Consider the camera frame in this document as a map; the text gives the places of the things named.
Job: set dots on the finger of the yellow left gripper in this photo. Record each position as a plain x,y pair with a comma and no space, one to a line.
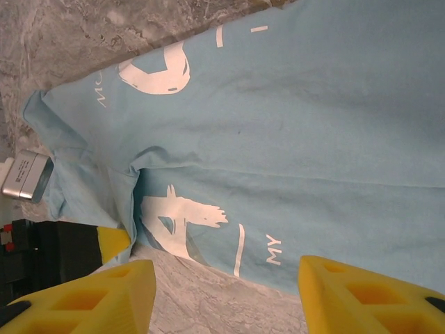
113,243

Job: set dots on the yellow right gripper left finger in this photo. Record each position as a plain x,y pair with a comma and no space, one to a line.
87,306

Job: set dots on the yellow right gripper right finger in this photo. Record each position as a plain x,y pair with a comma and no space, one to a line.
365,306

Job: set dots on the light blue printed t-shirt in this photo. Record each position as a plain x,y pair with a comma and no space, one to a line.
278,139

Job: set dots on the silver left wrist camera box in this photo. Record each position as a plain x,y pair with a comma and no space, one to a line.
26,175

